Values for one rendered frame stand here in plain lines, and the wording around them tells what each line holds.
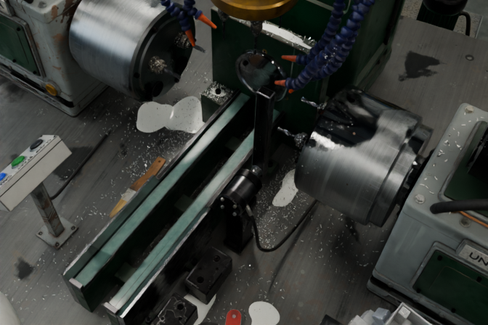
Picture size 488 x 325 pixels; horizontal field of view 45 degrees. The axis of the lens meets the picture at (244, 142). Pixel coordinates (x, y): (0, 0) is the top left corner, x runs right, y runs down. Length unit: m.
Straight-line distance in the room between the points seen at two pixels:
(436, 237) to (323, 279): 0.34
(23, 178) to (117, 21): 0.40
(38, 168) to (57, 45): 0.36
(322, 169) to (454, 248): 0.28
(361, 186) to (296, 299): 0.33
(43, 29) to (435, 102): 1.05
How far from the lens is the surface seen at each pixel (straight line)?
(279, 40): 1.30
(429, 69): 1.81
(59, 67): 1.51
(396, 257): 1.22
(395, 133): 1.14
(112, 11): 1.36
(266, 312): 1.31
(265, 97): 1.04
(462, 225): 1.07
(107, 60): 1.36
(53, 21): 1.42
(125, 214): 1.29
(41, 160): 1.22
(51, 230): 1.42
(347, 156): 1.13
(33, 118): 1.67
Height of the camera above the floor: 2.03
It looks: 53 degrees down
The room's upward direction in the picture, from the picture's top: 2 degrees clockwise
